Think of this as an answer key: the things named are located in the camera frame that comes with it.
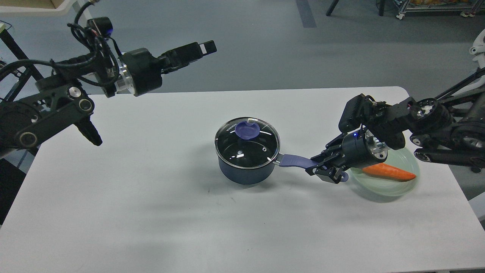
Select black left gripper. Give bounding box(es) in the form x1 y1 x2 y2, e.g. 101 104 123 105
119 40 217 97

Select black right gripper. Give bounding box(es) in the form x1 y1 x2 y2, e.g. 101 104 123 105
305 130 388 184

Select blue saucepan with handle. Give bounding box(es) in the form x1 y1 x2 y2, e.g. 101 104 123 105
214 117 329 185

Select glass pot lid blue knob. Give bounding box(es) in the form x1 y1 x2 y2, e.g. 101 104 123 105
215 117 280 169

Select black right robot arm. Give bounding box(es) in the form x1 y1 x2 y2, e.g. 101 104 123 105
305 68 485 184

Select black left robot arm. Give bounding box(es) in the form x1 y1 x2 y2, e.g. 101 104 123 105
1 40 217 158

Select pale green plate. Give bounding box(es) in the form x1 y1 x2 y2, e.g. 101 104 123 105
350 148 420 198

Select orange toy carrot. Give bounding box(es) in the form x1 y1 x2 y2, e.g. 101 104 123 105
362 163 417 182

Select black stand legs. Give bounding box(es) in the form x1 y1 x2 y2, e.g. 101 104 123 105
325 0 390 17

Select white chair base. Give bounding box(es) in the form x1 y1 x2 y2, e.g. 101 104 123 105
469 29 485 69

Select metal wheeled rack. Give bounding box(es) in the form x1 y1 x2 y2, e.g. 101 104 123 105
393 0 484 20

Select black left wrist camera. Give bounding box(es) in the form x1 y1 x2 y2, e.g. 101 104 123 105
86 17 114 39

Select white table frame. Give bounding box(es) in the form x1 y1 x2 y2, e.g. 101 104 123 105
0 0 98 17

